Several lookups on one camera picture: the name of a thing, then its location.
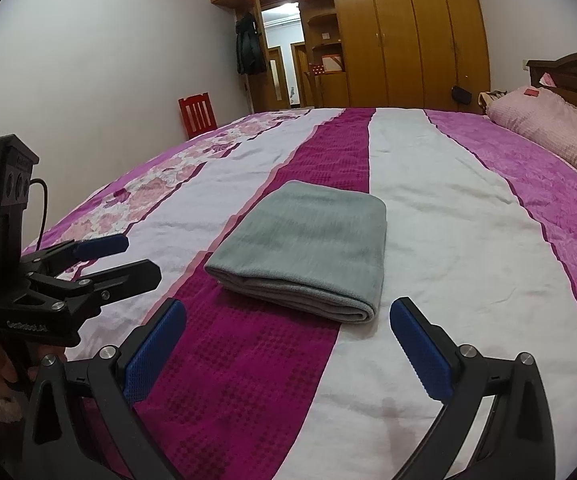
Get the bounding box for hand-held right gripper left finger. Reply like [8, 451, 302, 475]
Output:
[21, 298, 188, 480]

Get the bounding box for wooden wardrobe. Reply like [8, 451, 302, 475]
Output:
[208, 0, 491, 111]

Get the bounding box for red wooden chair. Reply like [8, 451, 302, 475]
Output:
[178, 92, 218, 141]

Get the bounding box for black hanging jacket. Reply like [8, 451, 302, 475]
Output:
[236, 12, 265, 77]

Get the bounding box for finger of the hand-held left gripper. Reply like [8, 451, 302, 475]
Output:
[26, 260, 162, 311]
[21, 234, 129, 281]

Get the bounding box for grey pants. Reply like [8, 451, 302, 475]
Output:
[204, 180, 387, 325]

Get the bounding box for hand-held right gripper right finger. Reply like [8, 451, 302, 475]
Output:
[389, 296, 556, 480]

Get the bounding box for wooden door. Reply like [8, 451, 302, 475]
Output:
[267, 46, 285, 108]

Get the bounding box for long pink pillow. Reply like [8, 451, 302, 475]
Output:
[485, 85, 577, 188]

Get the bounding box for beige bag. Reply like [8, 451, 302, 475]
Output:
[478, 91, 506, 113]

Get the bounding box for purple floral bedspread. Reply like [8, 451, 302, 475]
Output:
[21, 106, 577, 480]

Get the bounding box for black cable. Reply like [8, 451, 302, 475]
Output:
[28, 176, 50, 256]

